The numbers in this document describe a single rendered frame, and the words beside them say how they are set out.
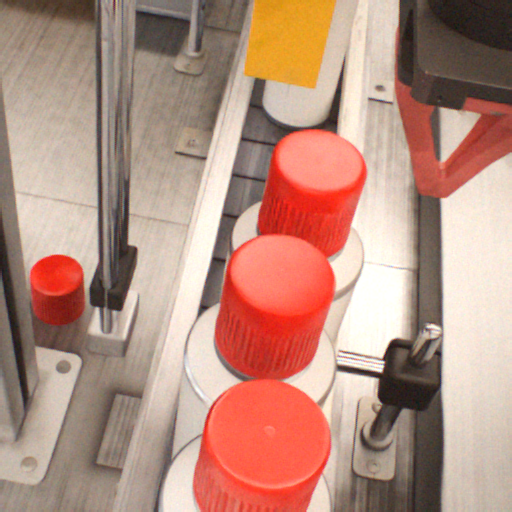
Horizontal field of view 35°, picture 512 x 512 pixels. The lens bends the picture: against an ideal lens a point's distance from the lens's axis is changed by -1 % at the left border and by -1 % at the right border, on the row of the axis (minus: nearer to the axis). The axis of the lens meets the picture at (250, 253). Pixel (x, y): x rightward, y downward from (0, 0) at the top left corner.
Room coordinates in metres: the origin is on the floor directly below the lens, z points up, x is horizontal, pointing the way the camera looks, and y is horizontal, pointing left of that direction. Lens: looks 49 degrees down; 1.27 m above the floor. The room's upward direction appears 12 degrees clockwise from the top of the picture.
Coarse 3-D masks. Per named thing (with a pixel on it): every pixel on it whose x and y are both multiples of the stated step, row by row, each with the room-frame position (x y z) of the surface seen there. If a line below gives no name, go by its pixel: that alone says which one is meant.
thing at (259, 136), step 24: (336, 96) 0.51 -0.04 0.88; (264, 120) 0.46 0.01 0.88; (336, 120) 0.48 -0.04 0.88; (240, 144) 0.43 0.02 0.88; (264, 144) 0.44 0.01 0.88; (240, 168) 0.41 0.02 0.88; (264, 168) 0.41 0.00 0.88; (240, 192) 0.39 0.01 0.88; (216, 264) 0.32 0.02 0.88; (216, 288) 0.30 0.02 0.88; (168, 456) 0.19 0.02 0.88
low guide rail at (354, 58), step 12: (360, 0) 0.60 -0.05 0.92; (360, 12) 0.58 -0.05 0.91; (360, 24) 0.56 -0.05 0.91; (360, 36) 0.54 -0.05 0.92; (348, 48) 0.53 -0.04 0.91; (360, 48) 0.53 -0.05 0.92; (348, 60) 0.51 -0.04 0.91; (360, 60) 0.51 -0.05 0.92; (348, 72) 0.50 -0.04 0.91; (360, 72) 0.50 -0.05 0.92; (348, 84) 0.48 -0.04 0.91; (360, 84) 0.48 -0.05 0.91; (348, 96) 0.47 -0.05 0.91; (348, 108) 0.45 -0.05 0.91; (348, 120) 0.44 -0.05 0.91; (348, 132) 0.43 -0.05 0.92; (336, 348) 0.25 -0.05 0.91; (324, 408) 0.21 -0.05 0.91
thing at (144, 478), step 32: (224, 128) 0.35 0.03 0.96; (224, 160) 0.33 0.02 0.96; (224, 192) 0.30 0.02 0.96; (192, 256) 0.26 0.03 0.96; (192, 288) 0.24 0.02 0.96; (192, 320) 0.22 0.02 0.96; (160, 384) 0.18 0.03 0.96; (160, 416) 0.17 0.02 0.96; (160, 448) 0.15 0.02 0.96; (128, 480) 0.14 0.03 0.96
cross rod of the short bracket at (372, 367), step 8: (344, 352) 0.25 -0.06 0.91; (352, 352) 0.25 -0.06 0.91; (344, 360) 0.25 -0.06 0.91; (352, 360) 0.25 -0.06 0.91; (360, 360) 0.25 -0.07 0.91; (368, 360) 0.25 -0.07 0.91; (376, 360) 0.25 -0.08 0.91; (384, 360) 0.25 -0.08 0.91; (344, 368) 0.25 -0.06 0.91; (352, 368) 0.25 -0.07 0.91; (360, 368) 0.25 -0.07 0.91; (368, 368) 0.25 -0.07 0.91; (376, 368) 0.25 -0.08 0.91; (384, 368) 0.25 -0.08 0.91; (368, 376) 0.25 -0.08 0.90; (376, 376) 0.25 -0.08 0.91
